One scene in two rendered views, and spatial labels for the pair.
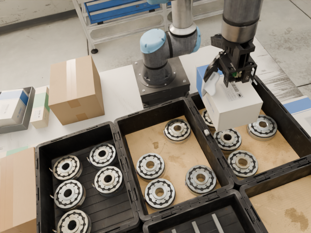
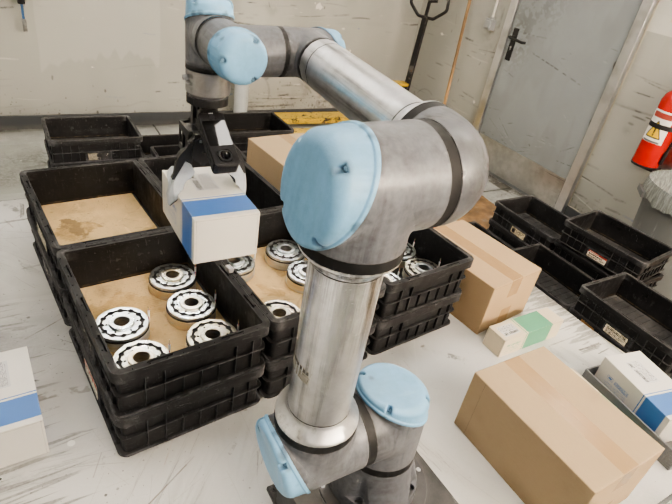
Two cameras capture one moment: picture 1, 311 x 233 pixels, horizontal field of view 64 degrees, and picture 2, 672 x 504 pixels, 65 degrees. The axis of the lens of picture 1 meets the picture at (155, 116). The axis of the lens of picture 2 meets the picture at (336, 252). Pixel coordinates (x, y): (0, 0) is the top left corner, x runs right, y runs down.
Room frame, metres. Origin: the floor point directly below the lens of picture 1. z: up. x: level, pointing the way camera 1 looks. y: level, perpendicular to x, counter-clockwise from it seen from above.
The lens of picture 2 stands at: (1.36, -0.47, 1.60)
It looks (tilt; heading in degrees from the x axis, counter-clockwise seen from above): 32 degrees down; 148
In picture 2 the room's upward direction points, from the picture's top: 11 degrees clockwise
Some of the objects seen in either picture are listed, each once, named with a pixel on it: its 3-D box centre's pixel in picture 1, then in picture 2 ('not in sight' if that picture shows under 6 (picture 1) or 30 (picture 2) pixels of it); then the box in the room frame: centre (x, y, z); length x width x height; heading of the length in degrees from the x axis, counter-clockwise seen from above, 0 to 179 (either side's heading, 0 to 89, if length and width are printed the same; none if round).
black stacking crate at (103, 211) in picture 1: (87, 186); (379, 251); (0.39, 0.28, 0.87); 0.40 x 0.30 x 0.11; 9
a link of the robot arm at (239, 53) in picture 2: not in sight; (241, 51); (0.56, -0.20, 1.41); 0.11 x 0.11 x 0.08; 3
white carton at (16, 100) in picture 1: (11, 109); (645, 395); (0.96, 0.74, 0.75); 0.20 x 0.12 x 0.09; 173
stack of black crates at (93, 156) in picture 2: not in sight; (95, 170); (-1.25, -0.29, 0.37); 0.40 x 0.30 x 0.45; 94
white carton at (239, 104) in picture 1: (225, 92); (208, 211); (0.49, -0.22, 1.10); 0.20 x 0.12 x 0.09; 4
